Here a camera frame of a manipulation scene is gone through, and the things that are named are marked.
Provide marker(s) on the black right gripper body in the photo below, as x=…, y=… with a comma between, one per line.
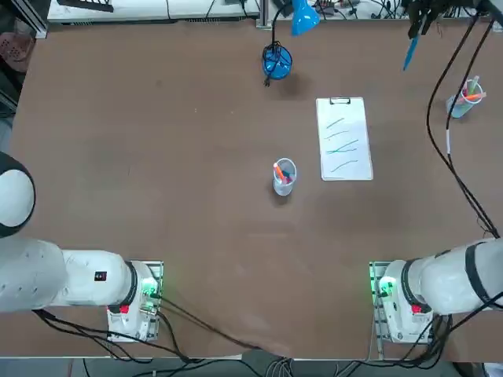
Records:
x=428, y=7

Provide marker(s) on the blue pen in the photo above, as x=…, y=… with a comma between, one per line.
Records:
x=410, y=55

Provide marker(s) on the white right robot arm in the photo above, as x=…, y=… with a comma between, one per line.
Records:
x=444, y=282

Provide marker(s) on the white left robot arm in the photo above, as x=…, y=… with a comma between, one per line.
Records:
x=78, y=279

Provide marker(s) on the pink marker pen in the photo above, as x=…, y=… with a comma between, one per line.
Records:
x=466, y=91
x=288, y=180

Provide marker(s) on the orange marker pen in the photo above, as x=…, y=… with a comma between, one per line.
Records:
x=473, y=96
x=279, y=171

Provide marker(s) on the clear plastic pen cup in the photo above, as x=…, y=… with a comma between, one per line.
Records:
x=456, y=110
x=283, y=189

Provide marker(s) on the blue desk lamp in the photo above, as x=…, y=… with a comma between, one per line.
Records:
x=304, y=17

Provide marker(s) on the clipboard with black clip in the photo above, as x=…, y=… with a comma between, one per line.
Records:
x=331, y=101

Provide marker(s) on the white paper sheet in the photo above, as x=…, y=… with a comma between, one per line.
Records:
x=349, y=125

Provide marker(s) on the black power strip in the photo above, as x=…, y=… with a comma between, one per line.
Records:
x=86, y=4

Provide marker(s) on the red perforated stool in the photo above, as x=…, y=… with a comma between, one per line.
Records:
x=15, y=49

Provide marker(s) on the aluminium frame rail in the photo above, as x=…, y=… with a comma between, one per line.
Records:
x=157, y=21

